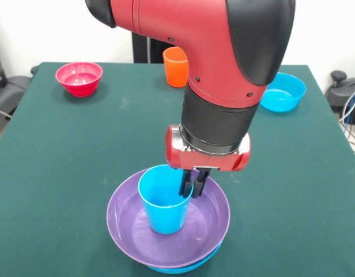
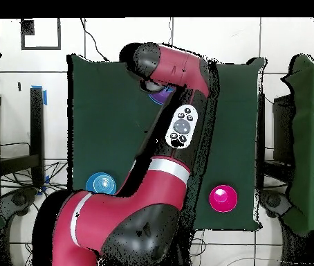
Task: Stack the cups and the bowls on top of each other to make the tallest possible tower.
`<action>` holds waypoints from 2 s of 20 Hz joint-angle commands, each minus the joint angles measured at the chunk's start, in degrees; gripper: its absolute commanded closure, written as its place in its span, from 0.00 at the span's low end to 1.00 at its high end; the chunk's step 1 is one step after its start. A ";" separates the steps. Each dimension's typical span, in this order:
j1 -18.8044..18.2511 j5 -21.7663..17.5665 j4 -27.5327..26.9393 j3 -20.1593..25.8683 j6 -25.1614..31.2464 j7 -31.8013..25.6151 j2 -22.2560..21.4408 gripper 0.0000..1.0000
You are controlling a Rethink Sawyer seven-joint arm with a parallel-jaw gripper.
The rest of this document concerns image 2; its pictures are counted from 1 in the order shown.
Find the purple bowl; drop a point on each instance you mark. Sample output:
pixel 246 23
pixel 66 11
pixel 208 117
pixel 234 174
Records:
pixel 159 97

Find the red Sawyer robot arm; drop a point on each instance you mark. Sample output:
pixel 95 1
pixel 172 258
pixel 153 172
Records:
pixel 151 194

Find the small blue bowl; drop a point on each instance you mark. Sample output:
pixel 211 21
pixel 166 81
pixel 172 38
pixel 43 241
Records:
pixel 100 183

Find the small pinkish red bowl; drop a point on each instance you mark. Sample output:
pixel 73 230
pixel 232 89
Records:
pixel 223 198

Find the black metal stand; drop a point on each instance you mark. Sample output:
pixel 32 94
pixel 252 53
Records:
pixel 281 116
pixel 36 124

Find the black equipment base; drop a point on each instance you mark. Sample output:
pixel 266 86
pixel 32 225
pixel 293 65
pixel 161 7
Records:
pixel 273 201
pixel 16 199

